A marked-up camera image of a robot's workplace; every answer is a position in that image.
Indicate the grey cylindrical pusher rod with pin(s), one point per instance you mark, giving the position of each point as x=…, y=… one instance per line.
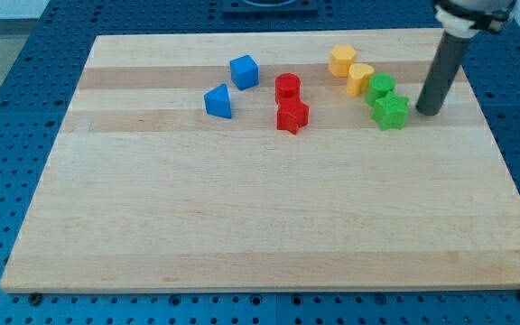
x=445, y=66

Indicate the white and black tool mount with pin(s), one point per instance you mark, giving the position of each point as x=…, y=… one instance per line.
x=465, y=18

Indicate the green star block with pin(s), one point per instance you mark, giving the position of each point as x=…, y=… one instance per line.
x=390, y=111

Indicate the red star block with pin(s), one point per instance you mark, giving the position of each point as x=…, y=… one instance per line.
x=292, y=115

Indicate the green cylinder block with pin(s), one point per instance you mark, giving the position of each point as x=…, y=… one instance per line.
x=378, y=86

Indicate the yellow heart block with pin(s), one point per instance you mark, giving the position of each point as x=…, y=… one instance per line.
x=358, y=78

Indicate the yellow hexagon block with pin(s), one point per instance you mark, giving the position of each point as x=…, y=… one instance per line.
x=342, y=56

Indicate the red cylinder block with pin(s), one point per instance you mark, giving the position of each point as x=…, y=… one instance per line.
x=286, y=85

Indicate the blue cube block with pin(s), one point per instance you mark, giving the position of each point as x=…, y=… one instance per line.
x=244, y=72

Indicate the blue triangle block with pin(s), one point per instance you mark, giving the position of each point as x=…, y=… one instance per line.
x=217, y=102

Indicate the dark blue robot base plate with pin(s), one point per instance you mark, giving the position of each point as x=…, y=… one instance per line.
x=247, y=7

